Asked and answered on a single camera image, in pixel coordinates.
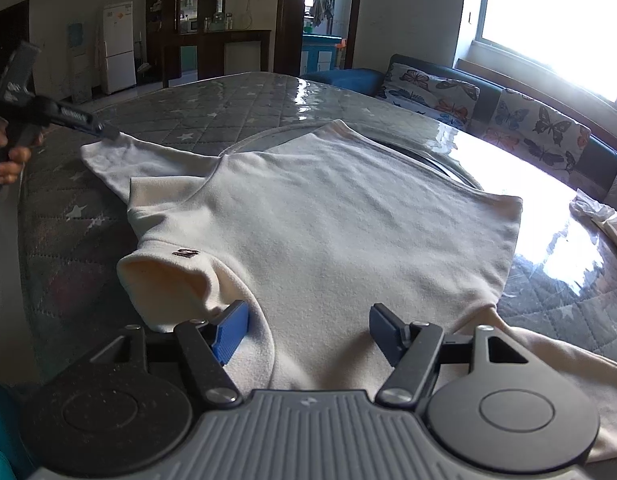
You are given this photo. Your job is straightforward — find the dark wooden door frame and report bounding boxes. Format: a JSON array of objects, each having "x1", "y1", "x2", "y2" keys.
[{"x1": 273, "y1": 0, "x2": 364, "y2": 76}]

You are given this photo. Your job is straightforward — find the white refrigerator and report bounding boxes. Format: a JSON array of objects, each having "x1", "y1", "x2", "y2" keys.
[{"x1": 102, "y1": 1, "x2": 138, "y2": 95}]

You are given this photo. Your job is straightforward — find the dark wooden cabinet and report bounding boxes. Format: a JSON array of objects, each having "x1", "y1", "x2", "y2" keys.
[{"x1": 146, "y1": 0, "x2": 272, "y2": 88}]

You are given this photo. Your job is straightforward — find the cream sweater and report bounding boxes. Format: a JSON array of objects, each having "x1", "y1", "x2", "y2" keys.
[{"x1": 81, "y1": 119, "x2": 617, "y2": 463}]

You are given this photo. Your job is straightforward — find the dark wooden door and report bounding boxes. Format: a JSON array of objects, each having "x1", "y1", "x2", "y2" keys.
[{"x1": 0, "y1": 0, "x2": 30, "y2": 103}]

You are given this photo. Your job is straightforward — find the person's left hand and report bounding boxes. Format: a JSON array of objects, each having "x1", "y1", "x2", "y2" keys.
[{"x1": 0, "y1": 120, "x2": 33, "y2": 186}]

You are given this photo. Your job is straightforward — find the crumpled white cloth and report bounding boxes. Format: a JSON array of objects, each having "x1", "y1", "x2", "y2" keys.
[{"x1": 569, "y1": 187, "x2": 617, "y2": 261}]

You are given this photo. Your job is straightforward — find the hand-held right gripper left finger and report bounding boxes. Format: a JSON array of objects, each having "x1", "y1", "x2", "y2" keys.
[{"x1": 88, "y1": 300, "x2": 252, "y2": 407}]

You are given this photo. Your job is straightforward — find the window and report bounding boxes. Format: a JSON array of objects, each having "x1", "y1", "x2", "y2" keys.
[{"x1": 456, "y1": 0, "x2": 617, "y2": 111}]

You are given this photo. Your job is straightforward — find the hanging grey clothes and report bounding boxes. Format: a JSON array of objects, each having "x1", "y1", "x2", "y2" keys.
[{"x1": 308, "y1": 0, "x2": 334, "y2": 28}]

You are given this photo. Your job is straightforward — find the round black induction cooktop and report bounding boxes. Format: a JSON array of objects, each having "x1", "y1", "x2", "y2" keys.
[{"x1": 373, "y1": 135, "x2": 482, "y2": 190}]

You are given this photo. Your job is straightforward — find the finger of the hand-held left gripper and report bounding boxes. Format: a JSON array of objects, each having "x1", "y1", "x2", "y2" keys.
[{"x1": 88, "y1": 120, "x2": 122, "y2": 142}]

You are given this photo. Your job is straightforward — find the long-handled floor brush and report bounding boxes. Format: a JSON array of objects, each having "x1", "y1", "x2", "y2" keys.
[{"x1": 136, "y1": 30, "x2": 152, "y2": 73}]

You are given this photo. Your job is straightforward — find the water dispenser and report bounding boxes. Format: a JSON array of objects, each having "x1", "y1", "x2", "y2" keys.
[{"x1": 67, "y1": 22, "x2": 92, "y2": 103}]

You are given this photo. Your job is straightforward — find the butterfly print cushion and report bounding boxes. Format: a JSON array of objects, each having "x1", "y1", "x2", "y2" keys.
[
  {"x1": 481, "y1": 87, "x2": 592, "y2": 173},
  {"x1": 376, "y1": 62, "x2": 482, "y2": 128}
]

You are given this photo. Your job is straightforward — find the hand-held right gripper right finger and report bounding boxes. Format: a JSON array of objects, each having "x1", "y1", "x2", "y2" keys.
[{"x1": 369, "y1": 303, "x2": 532, "y2": 408}]

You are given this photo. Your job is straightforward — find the blue sofa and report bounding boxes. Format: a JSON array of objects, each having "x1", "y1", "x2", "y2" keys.
[{"x1": 301, "y1": 54, "x2": 617, "y2": 201}]

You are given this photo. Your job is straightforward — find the blue kitchen cabinet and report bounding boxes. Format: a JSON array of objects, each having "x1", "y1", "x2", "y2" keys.
[{"x1": 301, "y1": 34, "x2": 342, "y2": 77}]

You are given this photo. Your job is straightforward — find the teal cloth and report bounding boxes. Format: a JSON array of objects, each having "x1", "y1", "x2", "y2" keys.
[{"x1": 0, "y1": 382, "x2": 36, "y2": 480}]

